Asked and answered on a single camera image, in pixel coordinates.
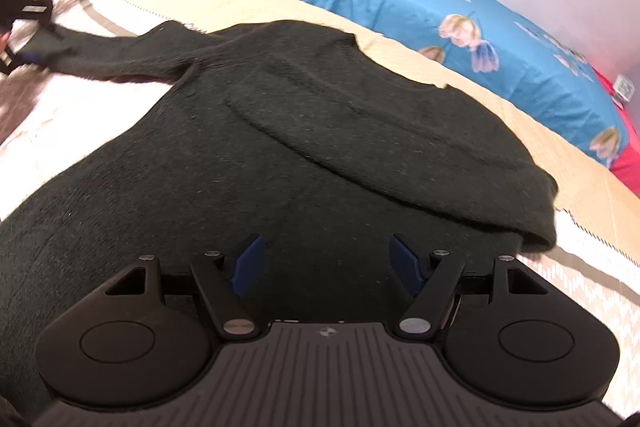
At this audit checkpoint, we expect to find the dark green knit sweater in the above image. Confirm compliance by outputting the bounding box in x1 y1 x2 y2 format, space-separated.
1 20 558 416

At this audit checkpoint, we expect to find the patterned beige bed sheet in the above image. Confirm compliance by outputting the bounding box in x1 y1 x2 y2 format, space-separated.
1 0 639 415

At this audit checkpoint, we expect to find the small white clock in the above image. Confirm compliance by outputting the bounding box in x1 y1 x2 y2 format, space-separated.
613 75 636 104

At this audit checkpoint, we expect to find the blue floral quilt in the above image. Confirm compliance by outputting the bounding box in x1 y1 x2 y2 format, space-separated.
267 0 630 169

